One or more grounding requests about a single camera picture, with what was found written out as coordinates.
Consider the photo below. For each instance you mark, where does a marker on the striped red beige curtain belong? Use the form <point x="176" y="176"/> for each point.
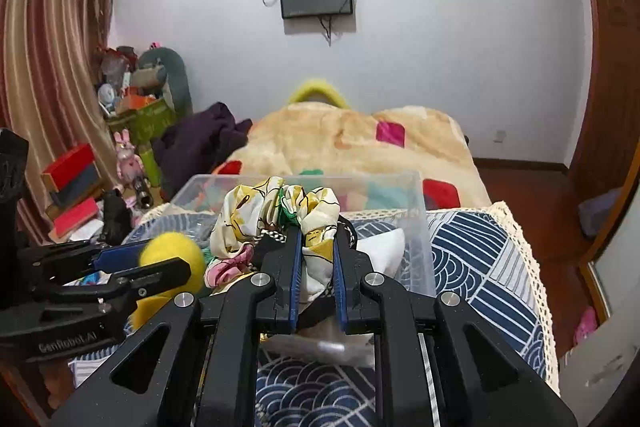
<point x="45" y="57"/>

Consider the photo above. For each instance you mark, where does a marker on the green toy bin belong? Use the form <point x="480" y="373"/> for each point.
<point x="145" y="122"/>

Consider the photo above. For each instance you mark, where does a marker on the yellow plush ball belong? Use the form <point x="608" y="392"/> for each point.
<point x="177" y="247"/>

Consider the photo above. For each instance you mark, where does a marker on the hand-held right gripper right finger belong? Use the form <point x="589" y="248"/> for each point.
<point x="340" y="278"/>

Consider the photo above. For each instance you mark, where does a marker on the blue patterned lace-trimmed cloth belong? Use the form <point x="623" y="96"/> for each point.
<point x="480" y="257"/>

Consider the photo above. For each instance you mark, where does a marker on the white cloth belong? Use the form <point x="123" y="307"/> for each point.
<point x="382" y="254"/>

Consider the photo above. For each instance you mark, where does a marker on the dark purple garment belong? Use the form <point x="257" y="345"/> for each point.
<point x="200" y="142"/>

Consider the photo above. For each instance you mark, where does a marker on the brown wooden wardrobe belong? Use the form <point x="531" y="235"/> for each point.
<point x="612" y="82"/>

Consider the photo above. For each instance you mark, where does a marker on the pink bunny toy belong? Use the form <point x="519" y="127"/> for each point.
<point x="129" y="162"/>

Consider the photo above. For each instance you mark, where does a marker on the pink flat box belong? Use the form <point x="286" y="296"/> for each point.
<point x="75" y="217"/>

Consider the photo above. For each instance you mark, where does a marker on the black figurine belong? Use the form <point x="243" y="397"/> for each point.
<point x="115" y="219"/>

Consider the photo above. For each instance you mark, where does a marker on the red and grey box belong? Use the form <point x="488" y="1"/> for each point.
<point x="70" y="169"/>

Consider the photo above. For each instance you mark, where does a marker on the pink slipper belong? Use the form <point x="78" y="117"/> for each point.
<point x="586" y="326"/>

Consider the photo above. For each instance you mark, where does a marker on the floral white yellow scrunchie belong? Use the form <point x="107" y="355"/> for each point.
<point x="250" y="212"/>

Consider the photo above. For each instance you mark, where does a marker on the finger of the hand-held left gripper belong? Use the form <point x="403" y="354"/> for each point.
<point x="117" y="256"/>
<point x="155" y="274"/>

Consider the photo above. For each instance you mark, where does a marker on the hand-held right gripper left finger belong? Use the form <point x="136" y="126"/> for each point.
<point x="295" y="268"/>

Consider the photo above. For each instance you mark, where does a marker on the clear plastic storage box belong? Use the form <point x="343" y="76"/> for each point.
<point x="405" y="252"/>

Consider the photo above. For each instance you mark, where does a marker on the beige fleece blanket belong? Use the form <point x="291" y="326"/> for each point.
<point x="345" y="142"/>

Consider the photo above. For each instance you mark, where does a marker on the white wall socket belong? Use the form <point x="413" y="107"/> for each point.
<point x="499" y="136"/>

